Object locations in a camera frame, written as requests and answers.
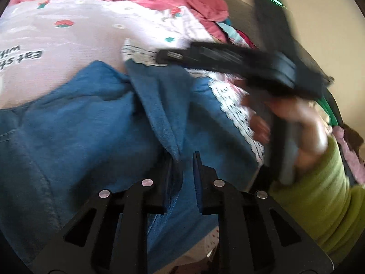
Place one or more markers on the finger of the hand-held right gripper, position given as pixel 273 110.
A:
pixel 208 55

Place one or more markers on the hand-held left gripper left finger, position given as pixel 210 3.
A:
pixel 162 197

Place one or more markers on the teal and red clothing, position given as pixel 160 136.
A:
pixel 236 34

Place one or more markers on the person's right hand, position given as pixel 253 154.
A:
pixel 310 128

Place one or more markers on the white red-dotted sheet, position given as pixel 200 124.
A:
pixel 209 239

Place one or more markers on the white lace-trimmed cloth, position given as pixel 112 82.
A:
pixel 236 114

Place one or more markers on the person's right forearm green sleeve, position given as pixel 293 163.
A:
pixel 319 199

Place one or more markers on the strawberry printed blanket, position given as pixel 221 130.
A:
pixel 85 25

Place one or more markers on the purple cloth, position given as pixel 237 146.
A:
pixel 352 154

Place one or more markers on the grey headboard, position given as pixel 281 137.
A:
pixel 239 11

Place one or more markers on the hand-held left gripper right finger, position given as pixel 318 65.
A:
pixel 197 182

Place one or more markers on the blue denim pants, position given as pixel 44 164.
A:
pixel 85 134

